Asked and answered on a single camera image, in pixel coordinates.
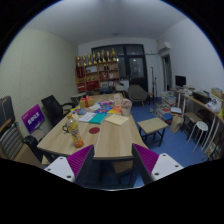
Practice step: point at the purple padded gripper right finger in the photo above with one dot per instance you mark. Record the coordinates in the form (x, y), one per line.
(153, 166)

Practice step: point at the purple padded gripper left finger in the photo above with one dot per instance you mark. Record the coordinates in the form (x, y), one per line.
(73, 168)

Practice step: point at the small wooden side table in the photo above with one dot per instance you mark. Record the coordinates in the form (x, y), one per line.
(153, 126)

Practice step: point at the red round coaster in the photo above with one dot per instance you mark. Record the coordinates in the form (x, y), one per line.
(94, 130)

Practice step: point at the dark mug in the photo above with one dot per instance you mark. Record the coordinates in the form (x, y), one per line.
(65, 128)

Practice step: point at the orange drink bottle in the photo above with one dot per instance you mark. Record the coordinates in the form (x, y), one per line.
(72, 126)

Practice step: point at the white paper sheet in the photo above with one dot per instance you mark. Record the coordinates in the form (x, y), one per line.
(87, 117)

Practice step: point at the brown paper bag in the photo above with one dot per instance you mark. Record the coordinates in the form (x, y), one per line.
(176, 124)

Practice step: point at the teal book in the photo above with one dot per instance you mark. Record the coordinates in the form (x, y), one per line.
(98, 118)

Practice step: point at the long wooden table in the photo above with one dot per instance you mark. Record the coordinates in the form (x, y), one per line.
(112, 142)

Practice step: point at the yellow paper envelope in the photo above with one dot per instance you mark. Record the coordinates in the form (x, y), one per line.
(116, 119)

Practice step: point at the black office chair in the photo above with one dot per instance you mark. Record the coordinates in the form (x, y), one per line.
(54, 109)

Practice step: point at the purple sign board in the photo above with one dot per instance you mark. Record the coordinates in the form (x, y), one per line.
(33, 118)

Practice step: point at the white round stool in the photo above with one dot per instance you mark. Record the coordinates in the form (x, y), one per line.
(200, 128)

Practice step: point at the yellow gift box red ribbon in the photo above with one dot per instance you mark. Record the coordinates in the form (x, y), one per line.
(86, 102)

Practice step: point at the orange booklet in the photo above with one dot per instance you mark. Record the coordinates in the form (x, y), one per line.
(115, 110)

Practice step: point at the white cup with items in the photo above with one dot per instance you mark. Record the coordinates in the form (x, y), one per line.
(126, 105)

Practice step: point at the pink package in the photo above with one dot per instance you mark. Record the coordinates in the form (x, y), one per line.
(107, 103)

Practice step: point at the grey armchair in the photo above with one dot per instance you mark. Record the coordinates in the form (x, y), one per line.
(137, 94)

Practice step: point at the black computer monitor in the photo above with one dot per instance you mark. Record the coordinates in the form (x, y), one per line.
(180, 81)

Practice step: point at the wooden shelf with trophies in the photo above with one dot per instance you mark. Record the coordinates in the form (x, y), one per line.
(97, 70)

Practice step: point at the white air conditioner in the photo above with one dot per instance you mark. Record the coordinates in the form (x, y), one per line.
(163, 46)

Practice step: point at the wooden wall desk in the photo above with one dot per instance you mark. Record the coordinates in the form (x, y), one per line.
(211, 143)

